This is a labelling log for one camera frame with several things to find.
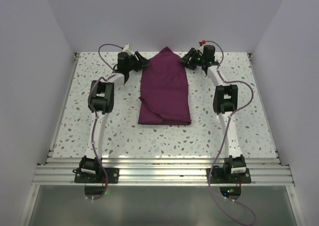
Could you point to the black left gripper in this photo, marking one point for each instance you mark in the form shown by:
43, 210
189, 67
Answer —
142, 62

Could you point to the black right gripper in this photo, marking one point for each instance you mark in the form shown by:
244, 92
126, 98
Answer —
191, 54

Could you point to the purple cloth mat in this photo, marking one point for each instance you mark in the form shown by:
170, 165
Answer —
164, 91

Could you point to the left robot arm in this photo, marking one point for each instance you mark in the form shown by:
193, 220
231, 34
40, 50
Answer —
101, 103

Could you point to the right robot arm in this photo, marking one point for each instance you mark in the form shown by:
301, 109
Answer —
225, 103

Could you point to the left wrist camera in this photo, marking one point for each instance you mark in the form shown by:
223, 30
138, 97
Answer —
127, 49

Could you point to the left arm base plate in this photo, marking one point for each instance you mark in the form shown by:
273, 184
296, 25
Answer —
86, 177

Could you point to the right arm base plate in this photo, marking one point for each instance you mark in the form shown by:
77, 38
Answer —
219, 177

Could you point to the aluminium rail frame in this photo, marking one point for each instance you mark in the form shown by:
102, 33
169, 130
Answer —
162, 169

